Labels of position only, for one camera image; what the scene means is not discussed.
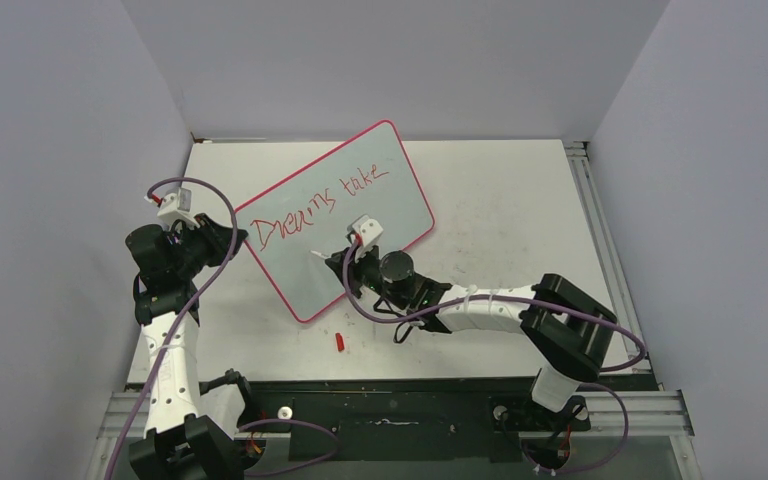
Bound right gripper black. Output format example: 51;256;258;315
328;240;410;311

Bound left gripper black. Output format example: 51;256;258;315
173;213;247;277

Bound white marker pen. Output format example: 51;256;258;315
310;250;331;260

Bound red marker cap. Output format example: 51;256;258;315
335;332;345;352

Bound pink framed whiteboard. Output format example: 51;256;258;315
236;120;435;323

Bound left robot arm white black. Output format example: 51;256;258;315
125;214;258;479

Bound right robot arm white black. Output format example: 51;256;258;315
323;249;617;428

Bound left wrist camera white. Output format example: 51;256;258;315
146;187;197;229

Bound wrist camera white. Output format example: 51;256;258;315
348;215;383;255
146;187;197;229

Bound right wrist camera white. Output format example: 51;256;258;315
348;215;383;255

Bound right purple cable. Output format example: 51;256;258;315
341;235;649;477

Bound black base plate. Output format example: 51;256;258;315
191;377;597;464

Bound aluminium side rail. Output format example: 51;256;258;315
562;140;654;374

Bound aluminium front rail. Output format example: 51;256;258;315
95;390;695;440

